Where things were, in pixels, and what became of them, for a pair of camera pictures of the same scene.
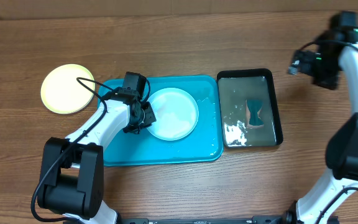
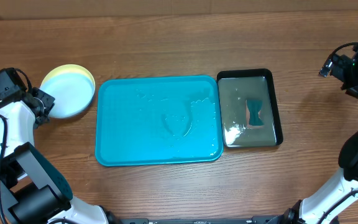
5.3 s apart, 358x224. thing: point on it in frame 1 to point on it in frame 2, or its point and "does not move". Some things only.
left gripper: x=150 y=117 to x=47 y=99
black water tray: x=235 y=87 does not move
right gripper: x=305 y=62 to x=356 y=88
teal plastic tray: x=146 y=148 does not move
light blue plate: x=176 y=114 to x=72 y=87
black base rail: x=273 y=219 does not move
